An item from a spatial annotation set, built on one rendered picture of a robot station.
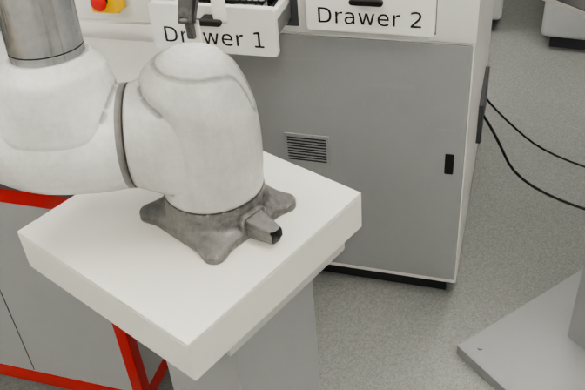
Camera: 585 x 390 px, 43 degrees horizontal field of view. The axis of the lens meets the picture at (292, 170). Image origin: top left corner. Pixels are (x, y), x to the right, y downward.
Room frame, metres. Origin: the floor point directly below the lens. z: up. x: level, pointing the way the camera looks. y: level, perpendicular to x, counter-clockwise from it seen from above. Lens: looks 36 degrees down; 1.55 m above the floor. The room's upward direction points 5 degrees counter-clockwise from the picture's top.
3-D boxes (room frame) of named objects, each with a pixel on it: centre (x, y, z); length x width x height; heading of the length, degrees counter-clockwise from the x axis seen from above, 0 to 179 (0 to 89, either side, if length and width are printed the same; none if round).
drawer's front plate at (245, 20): (1.48, 0.14, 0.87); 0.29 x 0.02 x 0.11; 71
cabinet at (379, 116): (2.05, -0.11, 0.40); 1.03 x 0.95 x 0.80; 71
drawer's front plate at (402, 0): (1.51, -0.20, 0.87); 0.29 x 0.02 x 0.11; 71
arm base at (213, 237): (0.88, 0.11, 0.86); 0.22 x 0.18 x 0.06; 44
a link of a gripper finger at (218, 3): (1.45, 0.12, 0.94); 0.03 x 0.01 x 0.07; 71
